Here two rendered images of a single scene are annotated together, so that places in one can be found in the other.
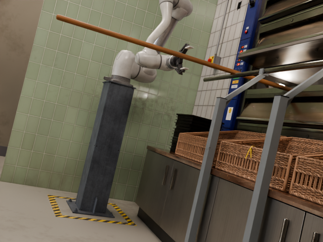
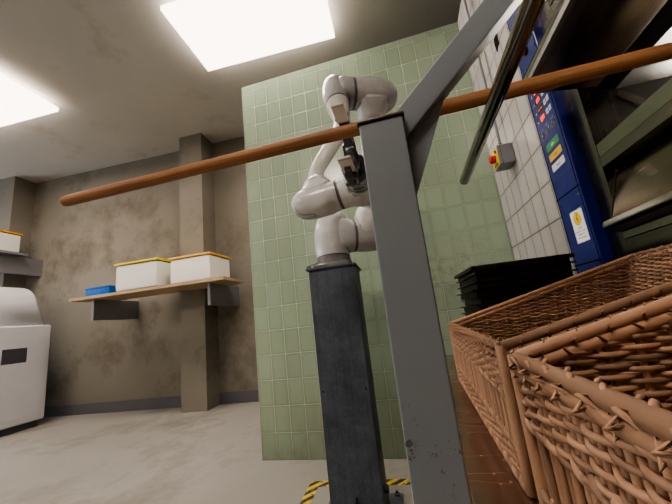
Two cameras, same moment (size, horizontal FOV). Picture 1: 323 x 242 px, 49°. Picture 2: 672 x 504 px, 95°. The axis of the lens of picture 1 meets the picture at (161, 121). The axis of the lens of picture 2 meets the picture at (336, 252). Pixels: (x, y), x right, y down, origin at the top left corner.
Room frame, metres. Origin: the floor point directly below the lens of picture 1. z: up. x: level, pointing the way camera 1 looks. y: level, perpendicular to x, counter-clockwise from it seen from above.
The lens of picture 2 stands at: (1.61, -0.38, 0.78)
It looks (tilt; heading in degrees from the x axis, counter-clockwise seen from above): 12 degrees up; 33
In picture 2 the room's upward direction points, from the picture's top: 7 degrees counter-clockwise
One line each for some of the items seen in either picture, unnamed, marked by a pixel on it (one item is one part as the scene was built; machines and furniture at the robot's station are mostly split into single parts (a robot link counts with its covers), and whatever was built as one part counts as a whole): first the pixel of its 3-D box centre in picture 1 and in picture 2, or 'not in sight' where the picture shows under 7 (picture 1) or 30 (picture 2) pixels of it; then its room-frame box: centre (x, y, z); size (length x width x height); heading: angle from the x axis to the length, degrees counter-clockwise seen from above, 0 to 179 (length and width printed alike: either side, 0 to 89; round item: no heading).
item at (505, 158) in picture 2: (214, 61); (502, 157); (3.27, -0.35, 1.46); 0.10 x 0.07 x 0.10; 20
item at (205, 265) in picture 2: not in sight; (201, 270); (3.51, 2.55, 1.43); 0.49 x 0.41 x 0.27; 113
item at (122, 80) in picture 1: (117, 80); (330, 263); (2.77, 0.41, 1.03); 0.22 x 0.18 x 0.06; 113
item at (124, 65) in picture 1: (125, 64); (333, 234); (2.79, 0.38, 1.17); 0.18 x 0.16 x 0.22; 134
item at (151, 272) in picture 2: not in sight; (151, 276); (3.27, 3.10, 1.44); 0.52 x 0.43 x 0.29; 113
